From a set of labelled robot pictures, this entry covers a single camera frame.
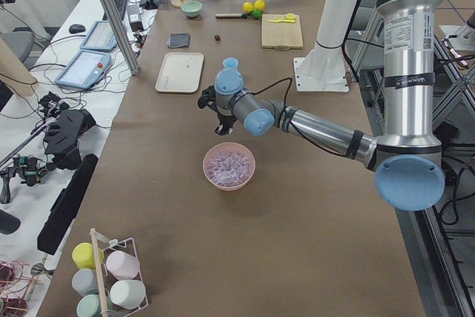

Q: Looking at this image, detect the mint green bowl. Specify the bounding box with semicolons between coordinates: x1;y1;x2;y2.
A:
180;0;203;19

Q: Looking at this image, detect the yellow cup in rack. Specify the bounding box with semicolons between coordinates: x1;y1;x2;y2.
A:
71;242;96;269

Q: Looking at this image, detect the yellow lemon near muddler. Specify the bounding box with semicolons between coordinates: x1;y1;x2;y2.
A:
242;1;254;14

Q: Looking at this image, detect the wooden cutting board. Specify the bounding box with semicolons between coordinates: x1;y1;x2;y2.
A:
261;14;304;50

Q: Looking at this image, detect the steel muddler black tip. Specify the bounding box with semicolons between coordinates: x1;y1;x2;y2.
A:
215;13;248;19

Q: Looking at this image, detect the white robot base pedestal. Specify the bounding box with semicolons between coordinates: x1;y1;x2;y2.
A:
294;0;357;93

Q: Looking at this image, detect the grey folded cloth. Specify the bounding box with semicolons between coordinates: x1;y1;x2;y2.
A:
167;33;191;48

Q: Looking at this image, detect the yellow plastic knife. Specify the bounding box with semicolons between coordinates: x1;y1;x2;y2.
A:
267;18;296;23

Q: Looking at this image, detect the cream rabbit tray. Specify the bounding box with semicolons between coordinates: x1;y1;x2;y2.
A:
155;52;204;94

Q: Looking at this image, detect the lemon slice near edge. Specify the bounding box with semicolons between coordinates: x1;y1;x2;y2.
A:
284;13;296;22

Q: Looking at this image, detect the grey cup in rack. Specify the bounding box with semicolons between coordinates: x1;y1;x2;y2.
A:
71;268;99;297

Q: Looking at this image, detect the teach pendant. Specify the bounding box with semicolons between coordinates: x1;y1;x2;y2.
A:
80;21;117;53
54;50;111;89

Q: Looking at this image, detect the light blue plastic cup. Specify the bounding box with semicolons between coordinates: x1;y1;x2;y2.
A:
222;57;239;71

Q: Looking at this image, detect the teach pendant near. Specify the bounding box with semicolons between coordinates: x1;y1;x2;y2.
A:
54;50;111;89

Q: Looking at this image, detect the pink cup in rack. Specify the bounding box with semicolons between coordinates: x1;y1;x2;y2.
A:
105;251;140;280

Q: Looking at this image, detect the white wire cup rack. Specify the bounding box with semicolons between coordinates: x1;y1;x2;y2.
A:
90;228;149;316

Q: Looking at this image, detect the green lime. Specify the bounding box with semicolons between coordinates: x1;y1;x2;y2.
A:
252;9;262;20

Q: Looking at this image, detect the pink bowl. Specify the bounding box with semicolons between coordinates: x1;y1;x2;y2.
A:
203;143;256;191

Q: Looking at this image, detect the aluminium frame post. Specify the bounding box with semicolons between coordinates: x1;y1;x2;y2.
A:
99;0;140;75

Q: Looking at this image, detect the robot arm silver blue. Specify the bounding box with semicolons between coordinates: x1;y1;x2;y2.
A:
197;0;445;211

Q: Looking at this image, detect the clear ice cubes pile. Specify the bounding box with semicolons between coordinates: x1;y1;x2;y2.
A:
205;150;252;187

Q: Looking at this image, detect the white cup in rack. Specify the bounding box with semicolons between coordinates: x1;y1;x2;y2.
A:
109;280;146;310

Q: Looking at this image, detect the teach pendant far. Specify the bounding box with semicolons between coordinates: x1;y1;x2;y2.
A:
80;21;117;53

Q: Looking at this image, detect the black computer mouse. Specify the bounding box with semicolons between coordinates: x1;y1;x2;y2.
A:
68;24;86;34

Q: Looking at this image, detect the yellow lemon outer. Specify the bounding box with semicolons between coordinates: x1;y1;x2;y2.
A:
253;0;266;12

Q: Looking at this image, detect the green cup in rack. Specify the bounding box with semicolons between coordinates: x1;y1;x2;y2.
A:
76;294;102;317

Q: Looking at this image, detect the black long speaker bar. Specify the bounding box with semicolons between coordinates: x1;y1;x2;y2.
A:
37;154;99;255

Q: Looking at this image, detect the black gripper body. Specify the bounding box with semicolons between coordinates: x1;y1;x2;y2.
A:
197;85;235;128

